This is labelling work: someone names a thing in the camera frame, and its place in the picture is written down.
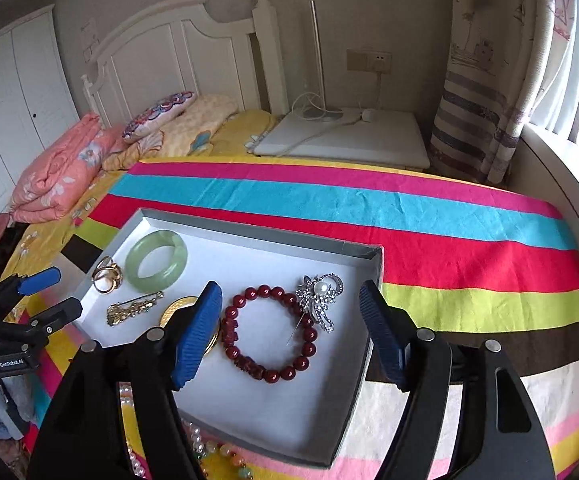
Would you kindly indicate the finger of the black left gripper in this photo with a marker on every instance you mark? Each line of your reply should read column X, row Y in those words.
column 54, row 318

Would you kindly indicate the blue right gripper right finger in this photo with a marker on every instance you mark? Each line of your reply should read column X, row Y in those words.
column 390, row 330

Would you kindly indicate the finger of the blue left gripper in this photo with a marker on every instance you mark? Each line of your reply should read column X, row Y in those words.
column 31, row 284

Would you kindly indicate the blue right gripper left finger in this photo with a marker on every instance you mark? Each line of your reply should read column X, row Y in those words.
column 195, row 327

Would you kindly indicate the gold ring set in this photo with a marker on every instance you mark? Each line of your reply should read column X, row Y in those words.
column 106, row 276

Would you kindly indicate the silver pearl brooch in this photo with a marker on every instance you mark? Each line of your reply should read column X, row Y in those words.
column 313, row 297

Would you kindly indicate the grey gloved hand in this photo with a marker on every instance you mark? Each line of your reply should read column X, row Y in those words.
column 17, row 409

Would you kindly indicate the gold bangle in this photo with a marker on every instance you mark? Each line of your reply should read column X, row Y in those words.
column 184, row 303

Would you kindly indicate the green jade bangle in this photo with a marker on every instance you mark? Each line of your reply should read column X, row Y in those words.
column 156, row 261

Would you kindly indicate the grey cardboard tray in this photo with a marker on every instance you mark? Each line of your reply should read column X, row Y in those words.
column 286, row 396

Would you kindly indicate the striped colourful bedspread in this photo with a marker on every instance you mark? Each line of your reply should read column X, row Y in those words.
column 469, row 261

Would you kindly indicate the pink folded quilt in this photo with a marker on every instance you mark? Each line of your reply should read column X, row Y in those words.
column 54, row 182

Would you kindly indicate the embroidered patterned pillow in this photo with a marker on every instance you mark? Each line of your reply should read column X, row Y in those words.
column 157, row 115

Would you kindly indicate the white wardrobe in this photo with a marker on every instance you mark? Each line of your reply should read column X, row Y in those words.
column 36, row 105

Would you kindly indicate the cream fluffy blanket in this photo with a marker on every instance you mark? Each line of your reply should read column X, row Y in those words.
column 180, row 131

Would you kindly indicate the white bedside table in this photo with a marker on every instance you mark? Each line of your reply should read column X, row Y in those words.
column 376, row 137

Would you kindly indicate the white headboard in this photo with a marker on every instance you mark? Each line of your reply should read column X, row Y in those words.
column 175, row 45

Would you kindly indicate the white standing lamp pole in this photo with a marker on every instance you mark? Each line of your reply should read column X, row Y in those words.
column 318, row 53

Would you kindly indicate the striped curtain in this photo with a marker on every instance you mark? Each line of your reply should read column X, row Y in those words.
column 497, row 59

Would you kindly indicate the wall power socket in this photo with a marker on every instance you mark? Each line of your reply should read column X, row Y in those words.
column 369, row 61

